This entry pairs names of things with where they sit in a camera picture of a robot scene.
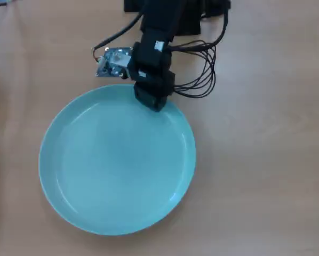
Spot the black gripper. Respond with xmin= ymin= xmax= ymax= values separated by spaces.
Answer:
xmin=129 ymin=39 xmax=176 ymax=113

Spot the light green shallow bowl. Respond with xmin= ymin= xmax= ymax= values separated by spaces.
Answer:
xmin=38 ymin=84 xmax=197 ymax=236

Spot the thin black servo cable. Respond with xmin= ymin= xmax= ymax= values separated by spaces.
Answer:
xmin=172 ymin=61 xmax=217 ymax=99
xmin=172 ymin=45 xmax=217 ymax=90
xmin=170 ymin=39 xmax=217 ymax=70

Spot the silver wrist camera board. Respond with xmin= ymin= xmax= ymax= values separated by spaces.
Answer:
xmin=95 ymin=46 xmax=134 ymax=79

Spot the thick black camera cable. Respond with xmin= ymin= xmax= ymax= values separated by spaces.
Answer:
xmin=92 ymin=12 xmax=144 ymax=61

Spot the black base cable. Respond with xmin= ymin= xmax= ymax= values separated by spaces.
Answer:
xmin=201 ymin=0 xmax=231 ymax=47

